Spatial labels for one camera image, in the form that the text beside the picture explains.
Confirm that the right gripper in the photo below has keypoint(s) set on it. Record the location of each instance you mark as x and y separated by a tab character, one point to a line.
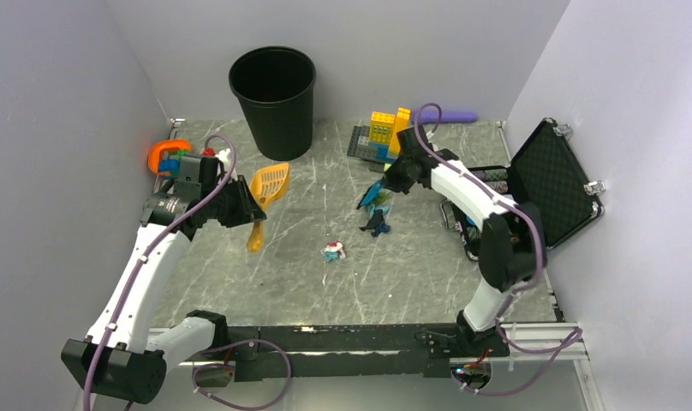
390	179

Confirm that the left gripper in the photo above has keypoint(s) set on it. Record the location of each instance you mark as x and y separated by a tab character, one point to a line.
245	213

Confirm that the orange slotted scoop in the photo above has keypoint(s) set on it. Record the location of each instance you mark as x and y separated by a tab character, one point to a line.
269	184

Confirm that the blue hand brush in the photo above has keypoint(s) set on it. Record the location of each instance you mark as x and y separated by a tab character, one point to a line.
370	195

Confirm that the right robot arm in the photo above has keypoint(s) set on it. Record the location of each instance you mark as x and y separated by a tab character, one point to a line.
512	254

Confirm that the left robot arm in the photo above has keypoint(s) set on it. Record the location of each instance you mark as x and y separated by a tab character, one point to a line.
118	357

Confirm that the yellow blue brick tower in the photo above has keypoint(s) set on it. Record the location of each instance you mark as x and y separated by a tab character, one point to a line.
383	130

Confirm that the large green paper scrap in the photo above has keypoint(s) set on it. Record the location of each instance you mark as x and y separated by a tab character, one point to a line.
381	198

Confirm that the grey brick baseplate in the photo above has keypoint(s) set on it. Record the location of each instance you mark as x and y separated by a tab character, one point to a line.
362	147

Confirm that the teal paper scrap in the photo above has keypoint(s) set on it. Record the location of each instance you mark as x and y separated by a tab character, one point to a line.
377	210

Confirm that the black paper scrap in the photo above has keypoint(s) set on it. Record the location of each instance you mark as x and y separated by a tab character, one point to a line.
371	225

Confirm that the small navy paper scrap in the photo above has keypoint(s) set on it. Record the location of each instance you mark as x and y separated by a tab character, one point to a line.
381	229

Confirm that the orange holder with bricks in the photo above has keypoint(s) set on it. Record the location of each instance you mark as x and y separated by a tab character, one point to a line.
164	158

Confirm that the light blue paper scrap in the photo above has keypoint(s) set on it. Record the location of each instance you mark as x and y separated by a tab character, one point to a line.
330	255

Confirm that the long white paper scrap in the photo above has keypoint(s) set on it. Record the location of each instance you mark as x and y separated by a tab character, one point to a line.
336	245

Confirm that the black plastic trash bin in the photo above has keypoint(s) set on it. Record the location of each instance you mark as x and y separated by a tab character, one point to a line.
274	86

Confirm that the black poker chip case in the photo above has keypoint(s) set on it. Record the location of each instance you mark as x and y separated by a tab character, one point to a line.
546	172

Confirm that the purple cylindrical handle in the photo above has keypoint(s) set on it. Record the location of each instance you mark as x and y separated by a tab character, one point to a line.
448	116

